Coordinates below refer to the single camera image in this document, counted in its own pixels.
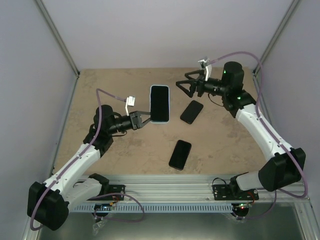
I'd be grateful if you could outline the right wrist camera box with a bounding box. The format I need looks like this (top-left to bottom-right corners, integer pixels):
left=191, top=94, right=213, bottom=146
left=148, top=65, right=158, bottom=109
left=197, top=56, right=212, bottom=82

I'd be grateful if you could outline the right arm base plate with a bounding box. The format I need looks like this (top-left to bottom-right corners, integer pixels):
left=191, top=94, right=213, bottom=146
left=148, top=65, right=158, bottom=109
left=211, top=177, right=259, bottom=202

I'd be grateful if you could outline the phone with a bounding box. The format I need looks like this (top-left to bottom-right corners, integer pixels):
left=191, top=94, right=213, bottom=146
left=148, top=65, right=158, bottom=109
left=168, top=140, right=192, bottom=171
left=180, top=100, right=204, bottom=125

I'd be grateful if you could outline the phone in purple-edged case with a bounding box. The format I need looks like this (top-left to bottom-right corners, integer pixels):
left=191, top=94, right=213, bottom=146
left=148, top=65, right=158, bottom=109
left=168, top=140, right=192, bottom=171

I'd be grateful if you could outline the circuit board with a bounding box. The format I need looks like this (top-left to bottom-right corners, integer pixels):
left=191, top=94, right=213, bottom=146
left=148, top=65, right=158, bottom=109
left=232, top=201, right=253, bottom=211
left=93, top=200, right=119, bottom=212

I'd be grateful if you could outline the aluminium rail beam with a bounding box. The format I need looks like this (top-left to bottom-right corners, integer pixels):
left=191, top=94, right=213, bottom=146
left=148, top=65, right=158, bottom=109
left=34, top=174, right=311, bottom=202

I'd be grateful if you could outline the right frame post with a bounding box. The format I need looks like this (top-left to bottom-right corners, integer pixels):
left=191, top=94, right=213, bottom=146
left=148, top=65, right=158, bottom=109
left=260, top=0, right=301, bottom=64

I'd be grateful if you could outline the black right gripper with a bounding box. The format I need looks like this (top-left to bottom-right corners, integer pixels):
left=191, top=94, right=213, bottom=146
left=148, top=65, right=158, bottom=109
left=176, top=70, right=229, bottom=99

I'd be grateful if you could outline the frame post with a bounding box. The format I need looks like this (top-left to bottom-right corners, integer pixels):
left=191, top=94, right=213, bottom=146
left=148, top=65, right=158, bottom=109
left=34, top=0, right=80, bottom=78
left=260, top=0, right=301, bottom=64

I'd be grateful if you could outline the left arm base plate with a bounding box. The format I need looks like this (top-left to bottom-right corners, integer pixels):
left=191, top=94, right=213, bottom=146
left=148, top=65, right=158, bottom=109
left=90, top=184, right=126, bottom=202

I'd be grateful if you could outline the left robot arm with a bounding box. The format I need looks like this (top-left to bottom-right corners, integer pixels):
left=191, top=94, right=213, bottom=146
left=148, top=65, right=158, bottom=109
left=27, top=104, right=151, bottom=231

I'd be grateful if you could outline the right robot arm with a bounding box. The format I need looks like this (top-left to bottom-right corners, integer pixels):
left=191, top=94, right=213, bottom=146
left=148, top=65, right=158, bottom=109
left=176, top=60, right=306, bottom=200

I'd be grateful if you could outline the light blue phone case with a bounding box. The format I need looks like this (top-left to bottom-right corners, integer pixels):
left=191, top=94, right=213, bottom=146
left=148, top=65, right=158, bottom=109
left=149, top=84, right=171, bottom=124

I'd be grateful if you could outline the slotted cable duct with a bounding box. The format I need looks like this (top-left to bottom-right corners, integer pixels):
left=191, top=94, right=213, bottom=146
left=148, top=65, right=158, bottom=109
left=72, top=203, right=233, bottom=213

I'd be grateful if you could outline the left circuit board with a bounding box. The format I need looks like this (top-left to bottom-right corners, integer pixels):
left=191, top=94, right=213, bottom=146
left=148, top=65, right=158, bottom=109
left=93, top=200, right=119, bottom=212

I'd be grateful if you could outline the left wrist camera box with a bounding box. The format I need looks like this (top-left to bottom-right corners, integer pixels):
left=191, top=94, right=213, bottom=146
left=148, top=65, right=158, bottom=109
left=125, top=95, right=136, bottom=116

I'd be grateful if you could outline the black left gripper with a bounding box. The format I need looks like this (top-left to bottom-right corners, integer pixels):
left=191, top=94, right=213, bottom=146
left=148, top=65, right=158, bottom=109
left=108, top=111, right=156, bottom=135

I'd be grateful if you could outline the clear plastic bag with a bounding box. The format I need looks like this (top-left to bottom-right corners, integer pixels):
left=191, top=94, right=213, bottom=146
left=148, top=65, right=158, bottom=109
left=92, top=218, right=105, bottom=236

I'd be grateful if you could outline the right circuit board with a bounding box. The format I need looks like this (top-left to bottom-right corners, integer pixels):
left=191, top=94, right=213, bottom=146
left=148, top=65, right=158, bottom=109
left=232, top=201, right=253, bottom=211

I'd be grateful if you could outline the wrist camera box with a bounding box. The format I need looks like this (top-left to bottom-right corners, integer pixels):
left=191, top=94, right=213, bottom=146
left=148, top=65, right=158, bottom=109
left=197, top=56, right=212, bottom=82
left=125, top=95, right=136, bottom=116

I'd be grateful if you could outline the left frame post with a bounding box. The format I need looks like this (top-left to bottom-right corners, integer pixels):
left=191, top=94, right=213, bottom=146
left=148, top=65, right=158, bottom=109
left=34, top=0, right=80, bottom=78

